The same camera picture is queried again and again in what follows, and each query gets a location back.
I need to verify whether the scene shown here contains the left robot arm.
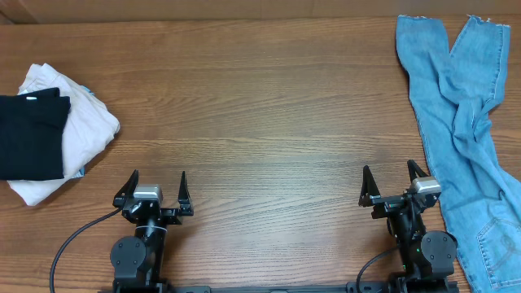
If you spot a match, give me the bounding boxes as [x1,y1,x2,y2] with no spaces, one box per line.
[110,170,194,292]

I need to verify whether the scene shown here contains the folded cream white garment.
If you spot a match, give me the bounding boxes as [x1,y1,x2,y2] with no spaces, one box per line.
[8,63,120,206]

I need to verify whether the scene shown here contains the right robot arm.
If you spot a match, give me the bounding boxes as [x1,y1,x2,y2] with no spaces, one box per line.
[354,160,459,293]

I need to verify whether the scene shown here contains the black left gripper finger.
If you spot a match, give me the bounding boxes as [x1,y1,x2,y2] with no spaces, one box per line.
[115,169,139,199]
[177,171,190,205]

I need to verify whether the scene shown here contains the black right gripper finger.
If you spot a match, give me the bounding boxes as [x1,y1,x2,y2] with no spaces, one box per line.
[407,160,428,181]
[360,165,380,199]

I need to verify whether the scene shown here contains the folded black garment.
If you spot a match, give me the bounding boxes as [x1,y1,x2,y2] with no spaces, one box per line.
[1,87,71,181]

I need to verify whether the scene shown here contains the light blue denim jeans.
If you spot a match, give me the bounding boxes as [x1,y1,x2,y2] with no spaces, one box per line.
[396,15,520,292]

